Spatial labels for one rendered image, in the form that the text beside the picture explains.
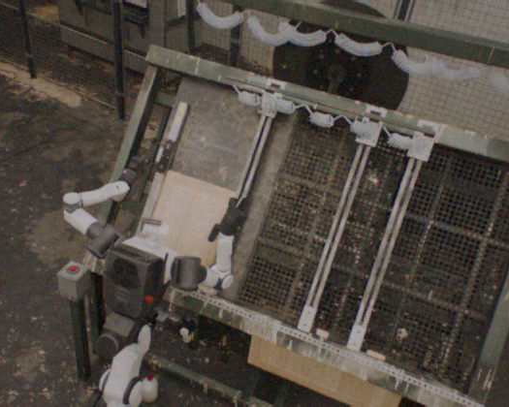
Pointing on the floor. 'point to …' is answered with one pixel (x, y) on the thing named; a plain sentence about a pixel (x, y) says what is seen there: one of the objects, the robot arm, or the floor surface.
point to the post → (80, 338)
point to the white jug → (149, 389)
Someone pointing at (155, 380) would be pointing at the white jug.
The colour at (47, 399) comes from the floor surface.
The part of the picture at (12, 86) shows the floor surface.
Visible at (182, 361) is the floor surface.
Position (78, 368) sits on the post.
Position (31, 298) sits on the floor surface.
